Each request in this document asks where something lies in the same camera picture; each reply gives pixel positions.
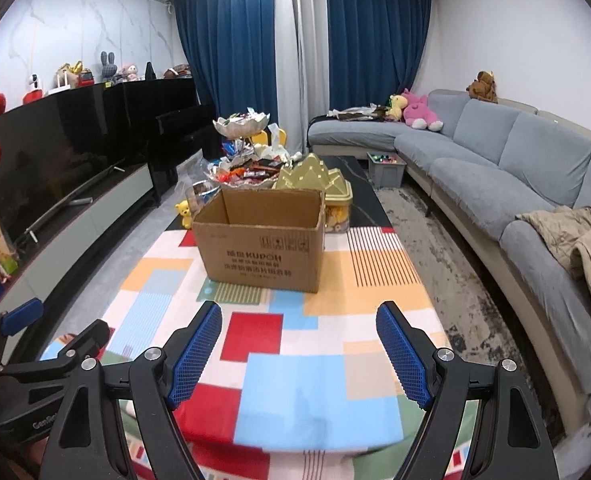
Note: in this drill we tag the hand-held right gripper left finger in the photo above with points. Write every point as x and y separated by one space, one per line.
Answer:
198 355

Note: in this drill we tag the grey corner sofa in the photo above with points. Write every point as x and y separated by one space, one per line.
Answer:
500 175

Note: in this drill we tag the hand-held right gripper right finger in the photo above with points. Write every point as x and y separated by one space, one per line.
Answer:
400 355

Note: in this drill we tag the black metronome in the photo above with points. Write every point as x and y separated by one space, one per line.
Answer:
149 71

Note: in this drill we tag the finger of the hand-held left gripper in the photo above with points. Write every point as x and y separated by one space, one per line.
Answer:
21 316
75 342

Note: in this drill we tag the brown plush toy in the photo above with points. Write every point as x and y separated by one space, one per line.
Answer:
483 87

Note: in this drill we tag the blue curtain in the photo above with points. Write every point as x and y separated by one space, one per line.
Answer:
225 45
375 35

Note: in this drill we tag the brown cardboard box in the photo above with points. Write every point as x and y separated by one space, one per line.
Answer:
260 255

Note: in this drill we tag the white sheer curtain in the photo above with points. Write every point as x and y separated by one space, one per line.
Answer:
300 50

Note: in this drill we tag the clutter on sofa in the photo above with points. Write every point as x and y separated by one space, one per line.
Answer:
360 112

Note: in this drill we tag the black flat television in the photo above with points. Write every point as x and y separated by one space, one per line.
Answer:
60 155

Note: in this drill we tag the small pink plush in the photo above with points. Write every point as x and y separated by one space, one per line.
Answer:
128 73

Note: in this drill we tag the yellow plush toy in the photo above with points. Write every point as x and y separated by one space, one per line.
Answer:
396 106

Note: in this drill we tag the white lotus bowl stand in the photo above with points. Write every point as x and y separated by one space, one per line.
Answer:
240 125

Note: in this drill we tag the yellow bear toy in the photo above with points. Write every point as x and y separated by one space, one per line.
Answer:
185 214

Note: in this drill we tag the colourful patchwork tablecloth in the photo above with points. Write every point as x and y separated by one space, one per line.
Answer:
295 375

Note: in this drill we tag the beige quilted jacket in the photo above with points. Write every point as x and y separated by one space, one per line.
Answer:
575 245

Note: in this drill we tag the black upright piano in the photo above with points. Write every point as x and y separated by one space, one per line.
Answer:
160 120

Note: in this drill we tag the grey television cabinet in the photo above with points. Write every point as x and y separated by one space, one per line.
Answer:
75 255

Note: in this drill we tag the white and red robot toy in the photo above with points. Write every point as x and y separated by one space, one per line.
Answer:
33 89

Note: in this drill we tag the gold castle-shaped tin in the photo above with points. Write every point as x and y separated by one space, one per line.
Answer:
325 185

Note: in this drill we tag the grey patterned rug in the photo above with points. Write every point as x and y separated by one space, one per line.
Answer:
450 270

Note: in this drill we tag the grey rabbit plush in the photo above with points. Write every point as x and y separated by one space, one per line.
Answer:
108 67

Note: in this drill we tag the pink plush toy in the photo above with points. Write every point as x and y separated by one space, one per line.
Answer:
420 109

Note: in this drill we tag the pile of assorted snacks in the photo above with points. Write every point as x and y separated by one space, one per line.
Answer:
248 172

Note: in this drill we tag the grey storage bin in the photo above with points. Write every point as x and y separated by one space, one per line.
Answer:
386 172

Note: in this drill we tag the yellow plastic chair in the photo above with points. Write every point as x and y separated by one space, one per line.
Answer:
270 137

